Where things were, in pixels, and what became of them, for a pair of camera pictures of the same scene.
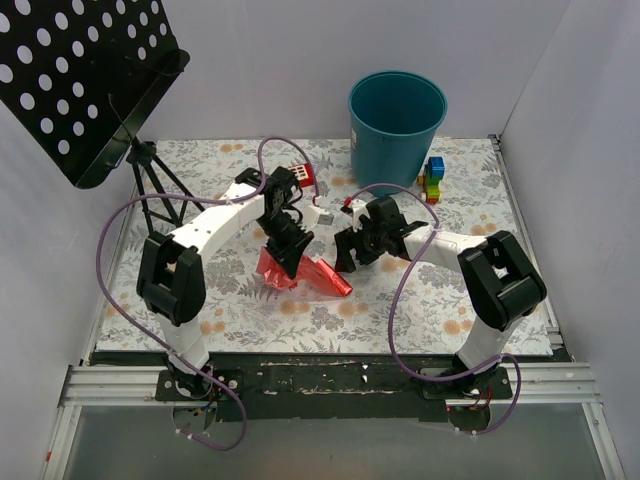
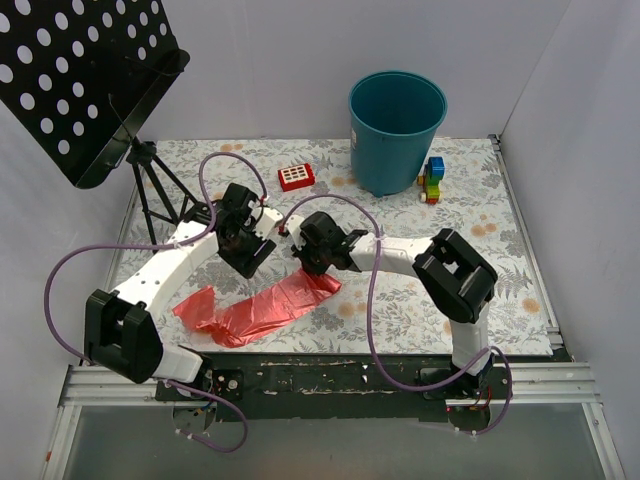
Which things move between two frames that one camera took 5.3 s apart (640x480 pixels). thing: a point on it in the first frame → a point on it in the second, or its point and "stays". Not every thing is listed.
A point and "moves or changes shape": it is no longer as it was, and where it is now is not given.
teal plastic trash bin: x=395 y=120 stays
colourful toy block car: x=433 y=173 stays
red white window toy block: x=304 y=174 stays
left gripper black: x=291 y=241 → x=250 y=256
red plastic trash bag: x=317 y=277 moves or changes shape
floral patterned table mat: x=276 y=247 stays
